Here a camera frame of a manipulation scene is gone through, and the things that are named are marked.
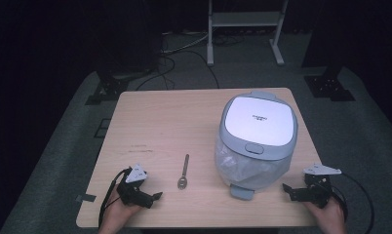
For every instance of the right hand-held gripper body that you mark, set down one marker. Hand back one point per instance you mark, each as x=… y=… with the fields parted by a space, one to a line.
x=317 y=193

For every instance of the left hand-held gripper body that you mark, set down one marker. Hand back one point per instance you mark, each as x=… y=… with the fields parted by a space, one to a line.
x=132 y=195

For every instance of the metal spoon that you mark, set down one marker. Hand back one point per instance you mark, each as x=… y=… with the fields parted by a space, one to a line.
x=185 y=165

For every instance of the grey pedal trash can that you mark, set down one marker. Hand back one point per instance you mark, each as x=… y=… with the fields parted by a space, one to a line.
x=259 y=120

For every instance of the person's left hand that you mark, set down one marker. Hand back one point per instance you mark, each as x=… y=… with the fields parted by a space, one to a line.
x=117 y=211

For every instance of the person's right hand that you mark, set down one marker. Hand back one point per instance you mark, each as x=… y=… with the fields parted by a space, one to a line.
x=330 y=217

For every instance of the clear plastic bin liner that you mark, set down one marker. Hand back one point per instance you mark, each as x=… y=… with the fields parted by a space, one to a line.
x=246 y=169

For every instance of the grey tape tab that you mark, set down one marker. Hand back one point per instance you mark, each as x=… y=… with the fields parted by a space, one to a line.
x=86 y=198

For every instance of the dark rectangular floor plate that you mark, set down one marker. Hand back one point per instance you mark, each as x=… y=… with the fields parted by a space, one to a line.
x=102 y=128

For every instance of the black stand base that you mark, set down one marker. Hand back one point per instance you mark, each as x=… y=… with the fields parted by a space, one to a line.
x=329 y=87
x=108 y=89

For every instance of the white metal stand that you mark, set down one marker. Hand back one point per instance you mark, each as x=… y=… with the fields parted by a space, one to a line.
x=246 y=19

